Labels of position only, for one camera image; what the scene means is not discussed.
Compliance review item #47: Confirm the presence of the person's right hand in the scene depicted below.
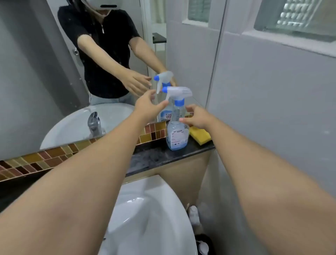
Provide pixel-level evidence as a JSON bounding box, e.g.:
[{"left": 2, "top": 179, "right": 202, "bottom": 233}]
[{"left": 179, "top": 104, "right": 216, "bottom": 129}]

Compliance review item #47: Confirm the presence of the person's left hand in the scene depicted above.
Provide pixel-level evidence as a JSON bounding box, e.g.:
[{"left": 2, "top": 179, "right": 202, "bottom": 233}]
[{"left": 134, "top": 89, "right": 170, "bottom": 124}]

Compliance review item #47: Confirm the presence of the clear hand soap bottle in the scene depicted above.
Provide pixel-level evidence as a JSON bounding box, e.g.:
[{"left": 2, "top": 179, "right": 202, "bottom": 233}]
[{"left": 166, "top": 104, "right": 190, "bottom": 151}]

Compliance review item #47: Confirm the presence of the white blue spray trigger head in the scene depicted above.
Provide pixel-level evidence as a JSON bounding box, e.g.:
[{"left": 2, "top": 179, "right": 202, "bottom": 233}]
[{"left": 162, "top": 86, "right": 193, "bottom": 107}]

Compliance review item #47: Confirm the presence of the person's right forearm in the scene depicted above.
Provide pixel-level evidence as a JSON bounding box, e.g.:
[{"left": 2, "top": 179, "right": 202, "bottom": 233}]
[{"left": 207, "top": 115, "right": 336, "bottom": 255}]

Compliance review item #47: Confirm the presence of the person's left forearm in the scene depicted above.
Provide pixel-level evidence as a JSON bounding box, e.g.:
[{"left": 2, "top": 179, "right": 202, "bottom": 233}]
[{"left": 0, "top": 111, "right": 158, "bottom": 255}]

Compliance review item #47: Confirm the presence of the small white bottle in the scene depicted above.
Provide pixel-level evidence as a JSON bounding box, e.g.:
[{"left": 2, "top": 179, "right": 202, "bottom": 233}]
[{"left": 189, "top": 206, "right": 201, "bottom": 227}]

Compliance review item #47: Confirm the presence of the yellow sponge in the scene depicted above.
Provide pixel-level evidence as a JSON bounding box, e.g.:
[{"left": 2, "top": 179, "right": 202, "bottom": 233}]
[{"left": 189, "top": 125, "right": 212, "bottom": 146}]

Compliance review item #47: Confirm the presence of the black stone ledge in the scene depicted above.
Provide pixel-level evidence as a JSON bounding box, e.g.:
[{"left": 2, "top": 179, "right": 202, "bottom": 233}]
[{"left": 0, "top": 136, "right": 216, "bottom": 213}]

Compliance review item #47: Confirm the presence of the white ceramic sink basin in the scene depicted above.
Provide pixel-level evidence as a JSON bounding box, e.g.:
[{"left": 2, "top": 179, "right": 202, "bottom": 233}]
[{"left": 98, "top": 174, "right": 198, "bottom": 255}]

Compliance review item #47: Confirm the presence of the brown mosaic tile strip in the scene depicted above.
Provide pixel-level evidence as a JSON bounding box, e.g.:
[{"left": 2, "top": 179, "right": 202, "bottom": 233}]
[{"left": 0, "top": 113, "right": 195, "bottom": 182}]

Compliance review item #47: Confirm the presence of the glass block window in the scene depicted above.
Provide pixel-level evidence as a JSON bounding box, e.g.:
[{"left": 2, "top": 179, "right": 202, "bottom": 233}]
[{"left": 243, "top": 0, "right": 336, "bottom": 57}]

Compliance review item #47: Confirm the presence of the wall mirror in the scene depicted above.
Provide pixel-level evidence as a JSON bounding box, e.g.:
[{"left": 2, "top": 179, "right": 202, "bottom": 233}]
[{"left": 0, "top": 0, "right": 227, "bottom": 161}]

